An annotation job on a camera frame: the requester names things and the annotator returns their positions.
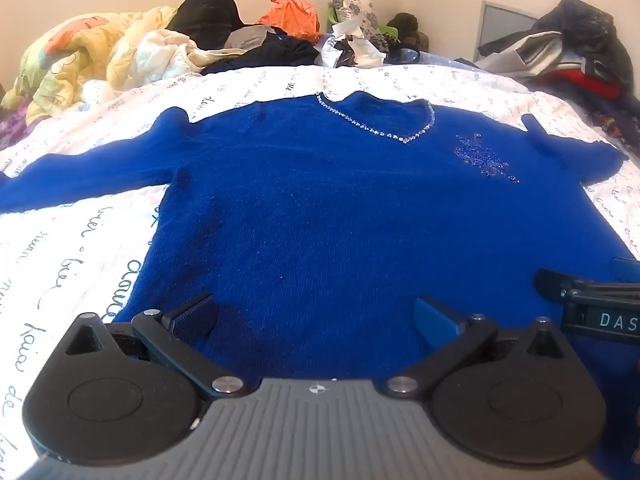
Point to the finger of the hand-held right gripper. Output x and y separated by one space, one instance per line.
555 280
627 266

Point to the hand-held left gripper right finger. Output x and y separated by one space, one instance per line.
437 322

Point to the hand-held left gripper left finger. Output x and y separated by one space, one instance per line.
192 317

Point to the blue knit sweater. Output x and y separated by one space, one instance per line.
320 210

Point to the pile of dark clothes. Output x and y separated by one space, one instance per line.
575 45

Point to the white printed bedsheet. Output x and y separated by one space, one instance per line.
75 240

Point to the grey framed panel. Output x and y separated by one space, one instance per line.
500 25

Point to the cream cloth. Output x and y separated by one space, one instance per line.
165 50

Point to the navy cloth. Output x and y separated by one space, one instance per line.
270 55

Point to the white crumpled cloth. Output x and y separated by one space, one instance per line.
360 50

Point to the grey cloth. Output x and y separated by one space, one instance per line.
247 37

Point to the yellow patterned quilt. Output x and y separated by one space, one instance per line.
65 55

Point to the dark plush toy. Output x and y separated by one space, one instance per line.
406 27

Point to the green plastic item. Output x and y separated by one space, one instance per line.
387 27

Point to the black cloth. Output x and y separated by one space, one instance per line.
205 15

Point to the orange plastic bag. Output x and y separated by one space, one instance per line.
290 15

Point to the floral patterned pillow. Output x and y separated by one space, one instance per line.
357 10

